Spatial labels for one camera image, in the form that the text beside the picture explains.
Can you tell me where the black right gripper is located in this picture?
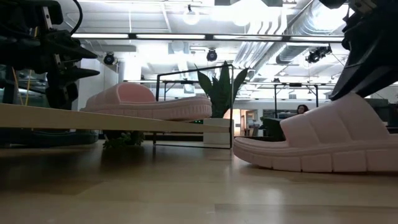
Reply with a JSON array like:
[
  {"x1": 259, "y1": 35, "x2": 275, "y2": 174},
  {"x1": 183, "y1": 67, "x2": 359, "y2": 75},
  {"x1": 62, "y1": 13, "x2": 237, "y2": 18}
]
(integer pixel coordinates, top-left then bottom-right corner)
[{"x1": 318, "y1": 0, "x2": 398, "y2": 101}]

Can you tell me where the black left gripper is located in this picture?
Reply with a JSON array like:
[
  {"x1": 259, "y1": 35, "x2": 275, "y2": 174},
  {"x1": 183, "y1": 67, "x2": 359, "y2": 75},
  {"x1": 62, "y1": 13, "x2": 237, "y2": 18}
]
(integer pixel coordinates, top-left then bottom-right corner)
[{"x1": 0, "y1": 29, "x2": 101, "y2": 110}]

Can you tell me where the pink slide sandal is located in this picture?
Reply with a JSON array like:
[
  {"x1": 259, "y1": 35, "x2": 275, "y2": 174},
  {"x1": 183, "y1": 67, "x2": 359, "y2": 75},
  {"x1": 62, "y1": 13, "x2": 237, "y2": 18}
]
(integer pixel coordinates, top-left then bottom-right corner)
[
  {"x1": 80, "y1": 82, "x2": 213, "y2": 122},
  {"x1": 232, "y1": 91, "x2": 398, "y2": 174}
]

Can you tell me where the person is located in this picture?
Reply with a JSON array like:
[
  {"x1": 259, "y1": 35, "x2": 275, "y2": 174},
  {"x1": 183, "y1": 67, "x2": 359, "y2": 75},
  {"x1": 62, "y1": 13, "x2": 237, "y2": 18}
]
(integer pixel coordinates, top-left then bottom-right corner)
[{"x1": 295, "y1": 104, "x2": 310, "y2": 116}]

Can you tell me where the small succulent in dark pot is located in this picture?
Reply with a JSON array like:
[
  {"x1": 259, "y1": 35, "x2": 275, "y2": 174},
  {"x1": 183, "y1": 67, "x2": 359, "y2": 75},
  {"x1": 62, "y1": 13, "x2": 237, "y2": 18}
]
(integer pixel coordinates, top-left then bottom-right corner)
[{"x1": 101, "y1": 129, "x2": 146, "y2": 149}]

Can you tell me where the long light bar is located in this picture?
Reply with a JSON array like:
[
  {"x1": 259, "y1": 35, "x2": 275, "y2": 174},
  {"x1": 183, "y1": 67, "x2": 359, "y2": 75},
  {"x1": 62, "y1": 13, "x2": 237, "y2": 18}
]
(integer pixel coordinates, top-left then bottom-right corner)
[{"x1": 70, "y1": 32, "x2": 345, "y2": 44}]

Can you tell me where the round white lamp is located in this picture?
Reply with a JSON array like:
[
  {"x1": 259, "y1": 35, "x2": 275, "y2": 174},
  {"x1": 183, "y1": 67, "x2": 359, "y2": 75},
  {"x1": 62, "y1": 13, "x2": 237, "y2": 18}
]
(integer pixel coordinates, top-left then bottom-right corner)
[{"x1": 182, "y1": 4, "x2": 201, "y2": 26}]

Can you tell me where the snake plant in white pot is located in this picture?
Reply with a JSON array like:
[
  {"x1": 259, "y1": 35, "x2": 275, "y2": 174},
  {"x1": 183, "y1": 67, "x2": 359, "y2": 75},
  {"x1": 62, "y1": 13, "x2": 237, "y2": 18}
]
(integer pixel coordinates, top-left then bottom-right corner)
[{"x1": 195, "y1": 60, "x2": 249, "y2": 145}]

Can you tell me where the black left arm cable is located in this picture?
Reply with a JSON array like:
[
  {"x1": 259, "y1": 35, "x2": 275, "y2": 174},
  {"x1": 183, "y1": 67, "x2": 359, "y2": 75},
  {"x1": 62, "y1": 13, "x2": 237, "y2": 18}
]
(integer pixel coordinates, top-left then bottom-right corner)
[{"x1": 69, "y1": 0, "x2": 84, "y2": 35}]

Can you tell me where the black camera cluster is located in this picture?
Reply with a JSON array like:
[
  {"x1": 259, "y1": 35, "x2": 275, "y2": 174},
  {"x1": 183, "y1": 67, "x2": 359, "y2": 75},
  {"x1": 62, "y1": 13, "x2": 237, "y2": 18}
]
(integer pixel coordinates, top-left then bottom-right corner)
[{"x1": 305, "y1": 45, "x2": 333, "y2": 64}]

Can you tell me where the wooden shelf black wire frame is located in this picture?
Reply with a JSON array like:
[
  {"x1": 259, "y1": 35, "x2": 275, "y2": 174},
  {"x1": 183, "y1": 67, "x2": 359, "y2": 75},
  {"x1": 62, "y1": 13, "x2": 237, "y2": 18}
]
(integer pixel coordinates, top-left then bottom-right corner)
[{"x1": 0, "y1": 63, "x2": 235, "y2": 149}]

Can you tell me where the yellow cable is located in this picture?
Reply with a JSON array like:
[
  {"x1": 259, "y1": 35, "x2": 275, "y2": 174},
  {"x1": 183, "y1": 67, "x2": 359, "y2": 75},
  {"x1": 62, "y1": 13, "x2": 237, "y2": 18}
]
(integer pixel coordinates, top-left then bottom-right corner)
[{"x1": 11, "y1": 26, "x2": 39, "y2": 106}]

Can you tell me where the black metal stand frame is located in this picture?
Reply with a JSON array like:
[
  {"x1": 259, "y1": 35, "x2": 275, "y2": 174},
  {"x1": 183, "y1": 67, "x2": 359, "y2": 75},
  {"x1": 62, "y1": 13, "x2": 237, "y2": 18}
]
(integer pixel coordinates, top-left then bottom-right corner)
[{"x1": 272, "y1": 82, "x2": 320, "y2": 119}]

